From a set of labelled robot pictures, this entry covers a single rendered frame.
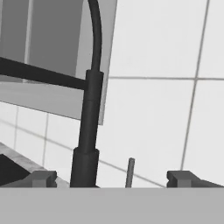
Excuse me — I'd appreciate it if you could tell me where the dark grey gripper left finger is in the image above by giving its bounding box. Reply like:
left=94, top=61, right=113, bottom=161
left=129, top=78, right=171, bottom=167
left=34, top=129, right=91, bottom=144
left=2, top=170, right=58, bottom=189

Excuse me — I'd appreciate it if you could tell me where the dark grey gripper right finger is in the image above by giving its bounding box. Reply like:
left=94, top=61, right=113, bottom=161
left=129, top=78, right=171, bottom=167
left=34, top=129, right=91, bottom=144
left=166, top=170, right=224, bottom=189

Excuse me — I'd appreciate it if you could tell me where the black sink basin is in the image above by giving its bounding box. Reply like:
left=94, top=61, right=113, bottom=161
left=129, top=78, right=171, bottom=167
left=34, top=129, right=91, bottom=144
left=0, top=153, right=32, bottom=187

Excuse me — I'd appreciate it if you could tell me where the black sink tap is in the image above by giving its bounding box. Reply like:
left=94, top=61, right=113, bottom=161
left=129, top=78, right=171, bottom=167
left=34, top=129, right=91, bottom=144
left=0, top=0, right=105, bottom=189

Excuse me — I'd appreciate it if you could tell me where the grey tap lever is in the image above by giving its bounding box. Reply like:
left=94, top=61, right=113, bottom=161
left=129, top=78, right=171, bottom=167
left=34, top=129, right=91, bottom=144
left=124, top=157, right=136, bottom=189

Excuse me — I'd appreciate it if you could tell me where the grey window frame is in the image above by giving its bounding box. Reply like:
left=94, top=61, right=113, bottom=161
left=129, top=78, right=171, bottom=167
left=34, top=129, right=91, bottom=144
left=0, top=0, right=118, bottom=126

